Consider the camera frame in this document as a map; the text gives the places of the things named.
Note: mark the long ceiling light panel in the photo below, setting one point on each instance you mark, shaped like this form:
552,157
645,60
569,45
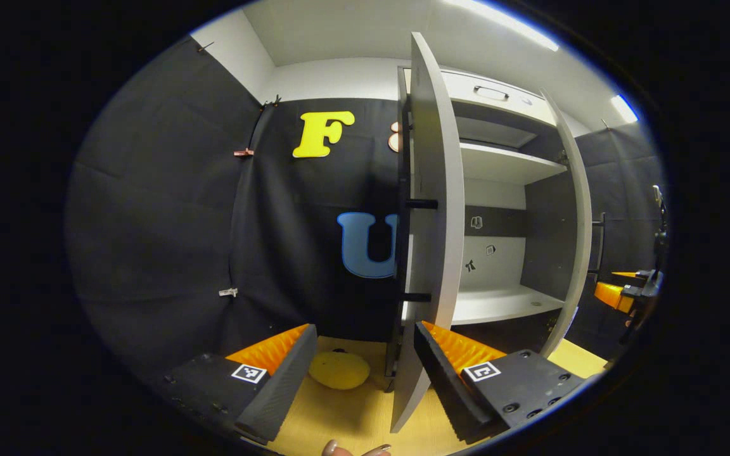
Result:
511,22

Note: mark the red cloth clip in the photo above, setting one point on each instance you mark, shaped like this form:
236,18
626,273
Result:
243,152

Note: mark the small ceiling light panel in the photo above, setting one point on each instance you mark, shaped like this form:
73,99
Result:
625,109

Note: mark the white cabinet door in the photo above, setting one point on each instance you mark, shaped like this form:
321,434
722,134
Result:
435,158
583,209

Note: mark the white cabinet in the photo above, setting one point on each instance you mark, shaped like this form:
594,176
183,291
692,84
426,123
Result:
498,196

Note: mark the white cabinet shelf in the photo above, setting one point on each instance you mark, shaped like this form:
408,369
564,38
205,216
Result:
498,304
504,164

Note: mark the beige cabinet drawer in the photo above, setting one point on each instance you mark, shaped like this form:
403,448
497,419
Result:
460,85

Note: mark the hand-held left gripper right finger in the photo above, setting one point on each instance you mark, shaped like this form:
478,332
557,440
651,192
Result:
444,380

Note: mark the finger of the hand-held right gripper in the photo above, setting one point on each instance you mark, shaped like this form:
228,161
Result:
626,274
612,296

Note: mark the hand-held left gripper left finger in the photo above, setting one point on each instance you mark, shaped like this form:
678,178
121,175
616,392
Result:
282,380

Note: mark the white cloth clip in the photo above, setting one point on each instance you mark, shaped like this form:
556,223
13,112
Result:
228,292

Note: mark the yellow round pad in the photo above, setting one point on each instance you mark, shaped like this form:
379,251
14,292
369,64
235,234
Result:
339,372

